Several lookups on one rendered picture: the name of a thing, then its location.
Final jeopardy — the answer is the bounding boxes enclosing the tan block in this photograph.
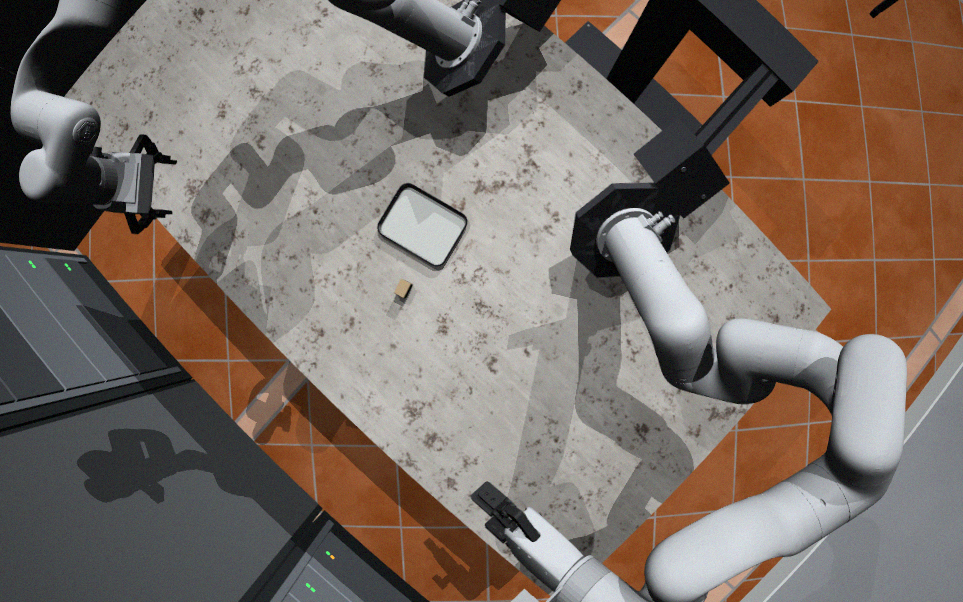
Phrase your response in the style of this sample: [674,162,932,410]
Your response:
[394,279,413,298]

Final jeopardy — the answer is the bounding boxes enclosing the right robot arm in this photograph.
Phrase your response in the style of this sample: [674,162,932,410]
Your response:
[11,0,482,213]

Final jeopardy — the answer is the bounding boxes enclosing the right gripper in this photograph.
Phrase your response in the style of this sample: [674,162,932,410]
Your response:
[93,134,177,234]

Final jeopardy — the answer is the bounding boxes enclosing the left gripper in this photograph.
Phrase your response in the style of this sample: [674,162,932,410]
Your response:
[471,481,594,593]

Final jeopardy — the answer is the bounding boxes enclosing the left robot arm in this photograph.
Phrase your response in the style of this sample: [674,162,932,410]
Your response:
[546,208,907,602]

